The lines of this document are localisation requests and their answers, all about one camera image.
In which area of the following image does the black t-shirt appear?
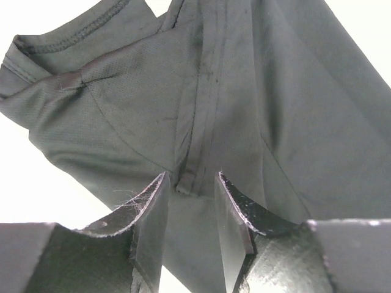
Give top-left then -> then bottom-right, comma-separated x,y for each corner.
1,1 -> 390,292

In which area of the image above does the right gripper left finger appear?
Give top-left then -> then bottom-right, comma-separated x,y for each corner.
27,172 -> 170,292

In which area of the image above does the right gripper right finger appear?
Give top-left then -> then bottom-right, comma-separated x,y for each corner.
214,172 -> 333,292

